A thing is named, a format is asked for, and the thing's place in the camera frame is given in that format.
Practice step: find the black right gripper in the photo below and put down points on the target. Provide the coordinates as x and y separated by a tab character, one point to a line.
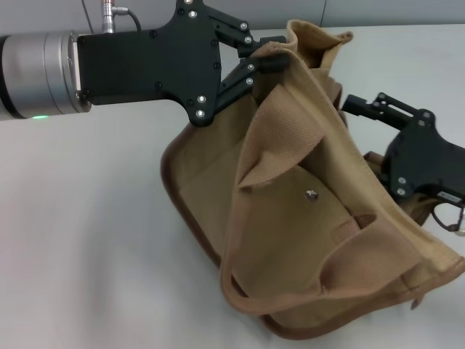
425	160

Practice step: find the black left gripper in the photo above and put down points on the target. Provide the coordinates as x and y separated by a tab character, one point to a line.
145	65

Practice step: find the khaki fabric food bag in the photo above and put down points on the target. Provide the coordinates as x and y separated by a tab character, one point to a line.
290	225

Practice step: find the silver and white left robot arm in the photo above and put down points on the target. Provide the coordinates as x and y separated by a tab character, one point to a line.
32	72

